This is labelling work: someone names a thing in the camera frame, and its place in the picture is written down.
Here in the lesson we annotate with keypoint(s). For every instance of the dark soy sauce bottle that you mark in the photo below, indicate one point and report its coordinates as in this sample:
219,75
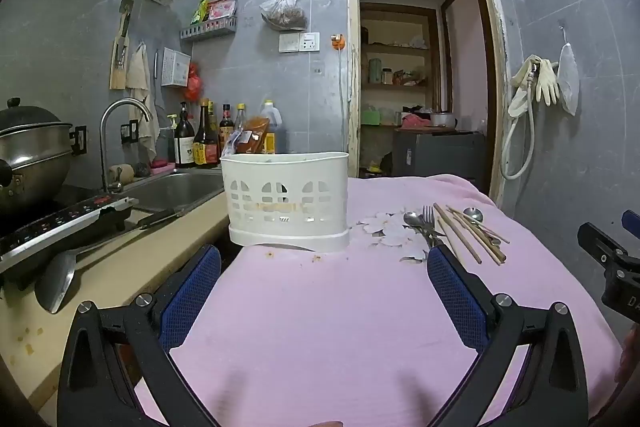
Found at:
204,137

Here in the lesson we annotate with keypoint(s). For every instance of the white wall socket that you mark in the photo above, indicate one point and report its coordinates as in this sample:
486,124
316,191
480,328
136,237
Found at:
309,42

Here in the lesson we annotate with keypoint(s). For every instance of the grey wall shelf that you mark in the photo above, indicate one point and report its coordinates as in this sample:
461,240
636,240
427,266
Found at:
210,30

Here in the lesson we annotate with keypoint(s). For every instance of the hanging kitchen knife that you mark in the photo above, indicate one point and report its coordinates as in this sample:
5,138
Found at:
124,23

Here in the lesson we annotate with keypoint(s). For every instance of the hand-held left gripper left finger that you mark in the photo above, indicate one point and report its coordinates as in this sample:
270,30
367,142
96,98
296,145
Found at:
192,292

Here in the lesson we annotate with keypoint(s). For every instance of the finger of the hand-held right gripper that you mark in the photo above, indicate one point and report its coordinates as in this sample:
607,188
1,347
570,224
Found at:
597,242
631,219

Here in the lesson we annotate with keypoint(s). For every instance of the white plastic utensil basket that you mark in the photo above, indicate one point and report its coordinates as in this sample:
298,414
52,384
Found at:
285,177

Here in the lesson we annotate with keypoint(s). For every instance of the dark bottle with red label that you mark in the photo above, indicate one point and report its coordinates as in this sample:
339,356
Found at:
226,122

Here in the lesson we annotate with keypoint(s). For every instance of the steel wool scrubber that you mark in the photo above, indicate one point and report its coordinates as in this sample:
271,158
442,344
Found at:
142,168

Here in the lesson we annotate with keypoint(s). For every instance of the red plastic bag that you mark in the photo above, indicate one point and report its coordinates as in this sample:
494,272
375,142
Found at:
193,82

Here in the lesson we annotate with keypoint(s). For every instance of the beige sponge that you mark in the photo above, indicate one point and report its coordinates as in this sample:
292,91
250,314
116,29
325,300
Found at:
120,174

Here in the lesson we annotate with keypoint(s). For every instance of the dark pump bottle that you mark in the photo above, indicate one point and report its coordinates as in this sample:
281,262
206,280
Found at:
184,139

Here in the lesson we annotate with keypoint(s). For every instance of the steel sink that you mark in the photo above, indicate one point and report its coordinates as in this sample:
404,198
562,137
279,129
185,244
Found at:
175,192

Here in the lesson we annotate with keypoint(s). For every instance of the orange seasoning bag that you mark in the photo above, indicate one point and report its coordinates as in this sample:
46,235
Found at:
252,134

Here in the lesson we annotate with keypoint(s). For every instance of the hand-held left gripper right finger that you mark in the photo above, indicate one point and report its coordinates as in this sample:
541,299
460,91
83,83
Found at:
457,297

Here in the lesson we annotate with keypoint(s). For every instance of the person's left hand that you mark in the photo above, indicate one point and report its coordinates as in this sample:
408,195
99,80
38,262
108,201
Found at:
327,424

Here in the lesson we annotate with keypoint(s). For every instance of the metal ladle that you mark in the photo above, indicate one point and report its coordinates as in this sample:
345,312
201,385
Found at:
55,279

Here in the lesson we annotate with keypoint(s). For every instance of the cream rubber glove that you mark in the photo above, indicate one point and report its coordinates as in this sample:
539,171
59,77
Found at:
547,82
520,79

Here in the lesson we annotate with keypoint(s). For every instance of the clear bottle with yellow cap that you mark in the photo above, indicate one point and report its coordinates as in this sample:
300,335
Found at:
241,112

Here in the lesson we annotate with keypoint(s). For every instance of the wooden storage shelf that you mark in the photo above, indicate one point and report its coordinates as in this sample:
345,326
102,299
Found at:
395,49

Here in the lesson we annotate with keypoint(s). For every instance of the red snack packet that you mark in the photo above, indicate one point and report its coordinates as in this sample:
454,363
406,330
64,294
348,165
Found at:
221,9

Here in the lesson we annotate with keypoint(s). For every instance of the green yellow snack packet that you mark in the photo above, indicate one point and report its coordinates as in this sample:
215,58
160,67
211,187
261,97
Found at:
200,11

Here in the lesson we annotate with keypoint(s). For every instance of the green container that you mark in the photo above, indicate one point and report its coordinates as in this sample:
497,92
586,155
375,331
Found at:
371,116

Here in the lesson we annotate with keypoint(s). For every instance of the beige dishcloth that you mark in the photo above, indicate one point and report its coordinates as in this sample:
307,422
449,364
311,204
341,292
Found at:
140,72

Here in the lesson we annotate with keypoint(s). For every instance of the wooden cutting board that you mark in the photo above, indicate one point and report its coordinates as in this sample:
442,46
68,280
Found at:
117,78

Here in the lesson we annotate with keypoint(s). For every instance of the pink soap dish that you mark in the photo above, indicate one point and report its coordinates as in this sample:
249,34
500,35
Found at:
161,164

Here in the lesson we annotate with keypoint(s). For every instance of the person's right hand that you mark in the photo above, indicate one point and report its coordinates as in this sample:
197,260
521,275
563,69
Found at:
631,352

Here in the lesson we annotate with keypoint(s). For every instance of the steel fork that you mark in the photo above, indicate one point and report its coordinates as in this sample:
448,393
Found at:
428,213

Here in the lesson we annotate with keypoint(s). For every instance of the white wall box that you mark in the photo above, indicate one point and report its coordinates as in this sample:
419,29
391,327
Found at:
175,67

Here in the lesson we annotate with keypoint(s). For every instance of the pink cloth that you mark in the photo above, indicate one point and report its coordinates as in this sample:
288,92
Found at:
415,121

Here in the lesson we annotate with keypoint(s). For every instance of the green jar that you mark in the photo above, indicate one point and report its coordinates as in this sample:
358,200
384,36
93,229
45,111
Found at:
375,71

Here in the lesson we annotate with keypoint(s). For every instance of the pink flower print blanket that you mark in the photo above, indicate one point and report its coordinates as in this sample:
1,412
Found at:
325,307

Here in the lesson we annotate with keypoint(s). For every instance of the black wall socket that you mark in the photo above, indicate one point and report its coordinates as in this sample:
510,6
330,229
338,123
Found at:
130,131
79,140

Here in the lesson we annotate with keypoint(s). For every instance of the worn white door frame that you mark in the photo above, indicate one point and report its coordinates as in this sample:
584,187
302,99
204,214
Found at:
352,57

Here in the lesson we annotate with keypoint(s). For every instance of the small steel pot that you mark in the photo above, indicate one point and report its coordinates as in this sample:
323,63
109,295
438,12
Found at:
443,120

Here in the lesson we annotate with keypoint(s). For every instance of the steel faucet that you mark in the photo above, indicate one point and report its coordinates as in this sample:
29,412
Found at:
103,147

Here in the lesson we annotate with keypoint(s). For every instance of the black induction cooker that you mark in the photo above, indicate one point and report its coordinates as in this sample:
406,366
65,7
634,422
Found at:
60,219

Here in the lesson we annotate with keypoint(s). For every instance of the steel steamer pot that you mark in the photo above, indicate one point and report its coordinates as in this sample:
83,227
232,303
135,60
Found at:
30,157

